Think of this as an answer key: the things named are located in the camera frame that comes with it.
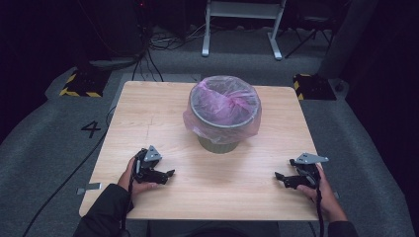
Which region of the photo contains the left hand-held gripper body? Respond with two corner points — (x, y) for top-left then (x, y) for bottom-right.
(132, 144), (163, 185)

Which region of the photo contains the pink plastic bag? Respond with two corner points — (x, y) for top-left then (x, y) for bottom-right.
(182, 74), (263, 146)

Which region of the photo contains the dark equipment stand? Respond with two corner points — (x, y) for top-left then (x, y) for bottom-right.
(74, 0), (150, 71)

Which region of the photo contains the person's left hand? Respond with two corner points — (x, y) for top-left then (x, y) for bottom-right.
(117, 155), (160, 199)

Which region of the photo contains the grey tape strip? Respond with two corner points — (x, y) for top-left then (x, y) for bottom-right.
(76, 182), (104, 196)

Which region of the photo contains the grey curtain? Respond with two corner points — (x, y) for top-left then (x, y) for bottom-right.
(316, 0), (379, 80)

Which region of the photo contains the black tripod stand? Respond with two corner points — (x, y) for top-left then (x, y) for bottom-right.
(284, 14), (334, 60)

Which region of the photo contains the green plastic bin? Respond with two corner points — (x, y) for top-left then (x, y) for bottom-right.
(189, 78), (261, 155)

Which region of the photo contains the white metal desk frame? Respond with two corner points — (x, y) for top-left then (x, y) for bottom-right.
(201, 0), (289, 61)

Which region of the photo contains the bundle of floor cables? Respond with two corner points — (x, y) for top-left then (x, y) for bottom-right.
(130, 23), (207, 83)

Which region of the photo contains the person's right hand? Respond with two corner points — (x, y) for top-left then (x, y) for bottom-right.
(295, 163), (349, 223)

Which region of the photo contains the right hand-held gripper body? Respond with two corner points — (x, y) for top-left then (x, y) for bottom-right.
(289, 151), (330, 191)

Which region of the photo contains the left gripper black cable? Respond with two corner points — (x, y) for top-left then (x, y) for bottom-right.
(120, 157), (141, 233)

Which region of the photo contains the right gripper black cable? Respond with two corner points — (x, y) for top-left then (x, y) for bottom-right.
(314, 164), (325, 237)

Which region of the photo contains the black yellow striped base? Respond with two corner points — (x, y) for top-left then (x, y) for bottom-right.
(293, 73), (338, 102)
(58, 67), (112, 99)

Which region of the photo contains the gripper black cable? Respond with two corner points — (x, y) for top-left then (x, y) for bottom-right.
(314, 164), (325, 237)
(120, 157), (141, 233)

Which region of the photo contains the black floor cable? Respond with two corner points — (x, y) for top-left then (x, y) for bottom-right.
(22, 104), (117, 237)

